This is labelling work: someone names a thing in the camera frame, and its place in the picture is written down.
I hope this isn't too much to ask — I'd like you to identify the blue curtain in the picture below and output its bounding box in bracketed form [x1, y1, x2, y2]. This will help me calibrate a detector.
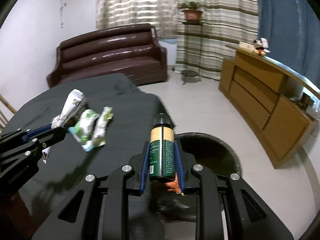
[255, 0, 320, 80]

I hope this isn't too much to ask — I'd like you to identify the black metal plant stand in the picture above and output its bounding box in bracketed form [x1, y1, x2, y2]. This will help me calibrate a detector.
[182, 20, 203, 84]

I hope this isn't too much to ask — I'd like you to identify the white router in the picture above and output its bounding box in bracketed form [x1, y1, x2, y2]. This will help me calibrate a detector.
[309, 102, 320, 117]

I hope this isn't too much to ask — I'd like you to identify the wooden chair back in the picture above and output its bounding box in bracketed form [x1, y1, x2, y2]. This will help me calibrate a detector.
[0, 94, 17, 130]

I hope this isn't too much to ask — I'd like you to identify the long green white wrapper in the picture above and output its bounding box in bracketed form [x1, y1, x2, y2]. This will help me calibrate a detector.
[82, 106, 113, 152]

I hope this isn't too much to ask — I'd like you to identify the striped curtain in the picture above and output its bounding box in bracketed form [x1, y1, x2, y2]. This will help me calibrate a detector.
[175, 0, 259, 80]

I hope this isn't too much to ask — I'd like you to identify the mouse plush toy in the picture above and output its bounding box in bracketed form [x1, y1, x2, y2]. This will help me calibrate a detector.
[253, 38, 270, 56]

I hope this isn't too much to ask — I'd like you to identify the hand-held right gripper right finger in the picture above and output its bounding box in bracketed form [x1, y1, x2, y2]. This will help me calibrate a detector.
[174, 139, 294, 240]

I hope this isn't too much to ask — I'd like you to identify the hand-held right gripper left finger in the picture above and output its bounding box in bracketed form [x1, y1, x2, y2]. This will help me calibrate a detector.
[31, 141, 152, 240]

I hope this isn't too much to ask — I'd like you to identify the red plastic bag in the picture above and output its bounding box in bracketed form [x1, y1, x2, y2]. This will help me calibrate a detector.
[165, 177, 185, 195]

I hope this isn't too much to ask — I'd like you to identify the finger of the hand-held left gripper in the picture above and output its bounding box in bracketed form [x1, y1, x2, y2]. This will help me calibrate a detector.
[0, 127, 67, 178]
[0, 124, 53, 155]

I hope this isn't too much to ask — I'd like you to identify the green bottle with yellow label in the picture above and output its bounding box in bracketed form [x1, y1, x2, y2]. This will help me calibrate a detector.
[149, 113, 175, 183]

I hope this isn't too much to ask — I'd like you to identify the green white plastic bag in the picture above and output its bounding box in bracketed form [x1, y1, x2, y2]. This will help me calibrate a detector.
[69, 109, 100, 145]

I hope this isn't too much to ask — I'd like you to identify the brown leather sofa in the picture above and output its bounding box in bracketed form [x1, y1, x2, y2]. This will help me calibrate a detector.
[47, 23, 168, 88]

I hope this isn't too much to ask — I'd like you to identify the trash bin with black bag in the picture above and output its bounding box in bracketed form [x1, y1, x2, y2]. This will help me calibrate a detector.
[150, 132, 243, 224]

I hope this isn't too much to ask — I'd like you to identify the small dark box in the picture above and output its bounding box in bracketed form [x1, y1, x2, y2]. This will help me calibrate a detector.
[301, 92, 316, 107]

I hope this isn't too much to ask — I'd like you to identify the potted plant in brown pot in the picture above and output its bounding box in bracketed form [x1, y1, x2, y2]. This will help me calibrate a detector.
[178, 1, 204, 22]

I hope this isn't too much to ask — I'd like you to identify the beige patterned curtain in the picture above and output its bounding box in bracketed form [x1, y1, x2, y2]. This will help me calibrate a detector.
[96, 0, 178, 37]

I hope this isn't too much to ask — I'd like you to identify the wooden cabinet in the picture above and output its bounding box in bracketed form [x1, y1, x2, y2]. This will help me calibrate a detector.
[219, 44, 320, 169]

